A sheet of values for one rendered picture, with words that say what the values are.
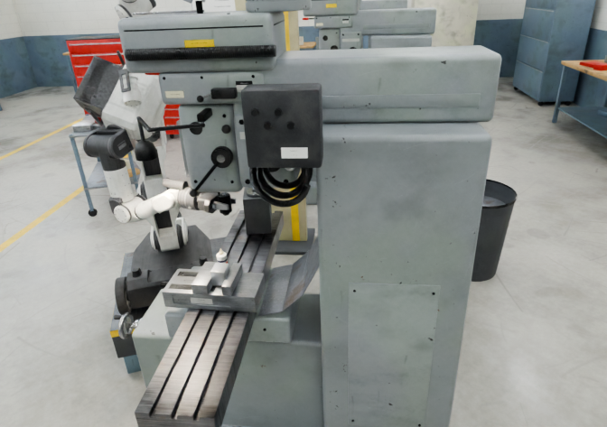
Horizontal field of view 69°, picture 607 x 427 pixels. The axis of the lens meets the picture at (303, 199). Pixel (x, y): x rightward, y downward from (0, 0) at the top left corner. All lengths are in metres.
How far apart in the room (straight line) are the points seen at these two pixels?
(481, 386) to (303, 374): 1.14
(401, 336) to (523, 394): 1.21
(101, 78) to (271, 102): 1.01
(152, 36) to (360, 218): 0.83
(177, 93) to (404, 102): 0.70
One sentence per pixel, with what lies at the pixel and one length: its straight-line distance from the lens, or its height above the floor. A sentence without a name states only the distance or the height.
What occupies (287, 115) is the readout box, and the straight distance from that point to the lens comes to 1.13.
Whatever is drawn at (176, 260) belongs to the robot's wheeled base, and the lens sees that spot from 2.66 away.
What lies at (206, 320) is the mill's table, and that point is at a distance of 1.65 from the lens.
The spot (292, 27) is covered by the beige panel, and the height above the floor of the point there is 1.71.
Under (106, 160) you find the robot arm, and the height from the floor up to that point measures 1.37.
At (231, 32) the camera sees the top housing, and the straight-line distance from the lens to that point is 1.37.
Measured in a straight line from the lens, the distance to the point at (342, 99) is 1.38.
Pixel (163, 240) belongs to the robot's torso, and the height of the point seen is 0.71.
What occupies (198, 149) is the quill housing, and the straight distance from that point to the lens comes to 1.52.
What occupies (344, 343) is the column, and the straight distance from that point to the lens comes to 1.69.
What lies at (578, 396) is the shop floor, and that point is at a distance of 2.85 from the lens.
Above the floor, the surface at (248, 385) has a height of 0.46.
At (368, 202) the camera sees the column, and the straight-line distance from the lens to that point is 1.36.
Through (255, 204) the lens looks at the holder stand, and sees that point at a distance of 2.04.
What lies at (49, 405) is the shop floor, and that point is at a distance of 2.92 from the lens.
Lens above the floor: 1.95
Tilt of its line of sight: 25 degrees down
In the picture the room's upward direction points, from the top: 3 degrees counter-clockwise
